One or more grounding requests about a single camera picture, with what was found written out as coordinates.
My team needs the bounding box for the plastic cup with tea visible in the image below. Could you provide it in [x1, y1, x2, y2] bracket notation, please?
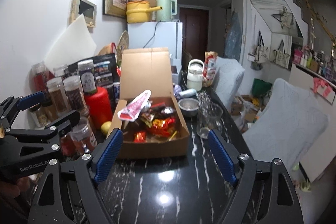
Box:
[70, 117, 97, 155]

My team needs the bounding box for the red cylindrical canister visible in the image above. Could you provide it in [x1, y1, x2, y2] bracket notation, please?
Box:
[84, 87, 113, 128]

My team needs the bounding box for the left hand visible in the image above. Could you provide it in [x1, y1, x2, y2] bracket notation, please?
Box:
[0, 177, 30, 198]

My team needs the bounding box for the shiny red gold packet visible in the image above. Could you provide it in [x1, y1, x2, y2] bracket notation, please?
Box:
[146, 117, 176, 138]

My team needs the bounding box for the pink white snack packet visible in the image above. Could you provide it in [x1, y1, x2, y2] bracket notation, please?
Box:
[117, 90, 151, 122]

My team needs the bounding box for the small red candy packet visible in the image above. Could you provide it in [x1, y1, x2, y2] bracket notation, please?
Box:
[134, 130, 146, 143]

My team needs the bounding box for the blue vitamin tube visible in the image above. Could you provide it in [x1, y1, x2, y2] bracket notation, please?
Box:
[113, 82, 120, 104]

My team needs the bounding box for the white foam board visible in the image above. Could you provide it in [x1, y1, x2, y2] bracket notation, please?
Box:
[45, 15, 97, 72]

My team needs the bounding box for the green electric kettle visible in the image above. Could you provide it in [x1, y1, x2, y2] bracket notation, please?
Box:
[156, 0, 178, 22]

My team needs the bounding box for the yellow pot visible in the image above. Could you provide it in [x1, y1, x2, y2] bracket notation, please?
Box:
[126, 1, 163, 24]

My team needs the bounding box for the white leaf pattern pillow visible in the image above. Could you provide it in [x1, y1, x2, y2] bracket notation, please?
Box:
[213, 57, 245, 112]

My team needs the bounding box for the yellow lemon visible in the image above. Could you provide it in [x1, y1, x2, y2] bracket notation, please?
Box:
[100, 121, 112, 136]

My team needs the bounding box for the green label dried fruit jar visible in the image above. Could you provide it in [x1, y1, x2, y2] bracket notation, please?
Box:
[77, 59, 97, 95]

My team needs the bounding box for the white refrigerator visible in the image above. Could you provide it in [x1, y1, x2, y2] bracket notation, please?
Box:
[127, 22, 183, 74]

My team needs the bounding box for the yellow green lollipop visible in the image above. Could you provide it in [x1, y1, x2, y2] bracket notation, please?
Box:
[168, 131, 178, 141]

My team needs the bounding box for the white kettle thermos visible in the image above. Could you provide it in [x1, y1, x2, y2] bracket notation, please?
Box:
[187, 59, 204, 92]

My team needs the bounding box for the dark tea bag pouch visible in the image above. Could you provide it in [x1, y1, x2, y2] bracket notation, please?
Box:
[68, 53, 120, 89]

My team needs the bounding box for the red white snack bag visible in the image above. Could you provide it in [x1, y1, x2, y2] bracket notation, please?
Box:
[202, 51, 218, 87]

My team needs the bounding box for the wall intercom panel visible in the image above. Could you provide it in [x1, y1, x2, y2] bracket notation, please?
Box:
[70, 0, 97, 28]

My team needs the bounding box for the clear glass mug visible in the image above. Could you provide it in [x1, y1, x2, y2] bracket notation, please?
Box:
[197, 103, 223, 139]

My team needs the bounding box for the steel bowl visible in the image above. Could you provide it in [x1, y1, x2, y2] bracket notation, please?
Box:
[178, 98, 200, 117]

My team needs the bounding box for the brown cardboard box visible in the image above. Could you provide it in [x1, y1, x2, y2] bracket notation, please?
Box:
[110, 48, 190, 159]

